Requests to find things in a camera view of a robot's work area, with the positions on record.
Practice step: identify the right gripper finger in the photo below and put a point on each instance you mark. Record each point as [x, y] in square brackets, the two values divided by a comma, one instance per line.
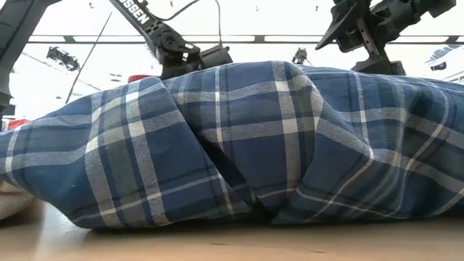
[335, 25]
[378, 67]

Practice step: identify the blue plaid shirt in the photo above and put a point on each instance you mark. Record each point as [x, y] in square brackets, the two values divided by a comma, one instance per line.
[253, 152]

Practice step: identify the white canvas tote bag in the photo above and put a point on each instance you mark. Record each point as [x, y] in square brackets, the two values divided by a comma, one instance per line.
[12, 203]

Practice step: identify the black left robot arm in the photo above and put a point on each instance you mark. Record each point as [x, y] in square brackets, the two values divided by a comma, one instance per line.
[145, 21]

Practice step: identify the red plastic laundry bin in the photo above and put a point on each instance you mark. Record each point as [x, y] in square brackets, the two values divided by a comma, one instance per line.
[139, 78]

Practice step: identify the black ceiling dome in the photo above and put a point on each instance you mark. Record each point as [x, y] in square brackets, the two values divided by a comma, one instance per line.
[438, 66]

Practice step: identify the black overhead crossbar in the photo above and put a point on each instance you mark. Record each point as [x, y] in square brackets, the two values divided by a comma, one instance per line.
[253, 38]

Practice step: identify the black ceiling spotlight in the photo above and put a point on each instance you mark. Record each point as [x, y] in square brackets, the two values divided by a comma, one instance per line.
[63, 58]

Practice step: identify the red partition cloth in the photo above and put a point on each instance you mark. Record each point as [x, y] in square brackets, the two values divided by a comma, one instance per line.
[17, 124]

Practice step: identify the black hanging camera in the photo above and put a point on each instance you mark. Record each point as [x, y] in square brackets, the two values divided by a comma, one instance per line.
[300, 56]

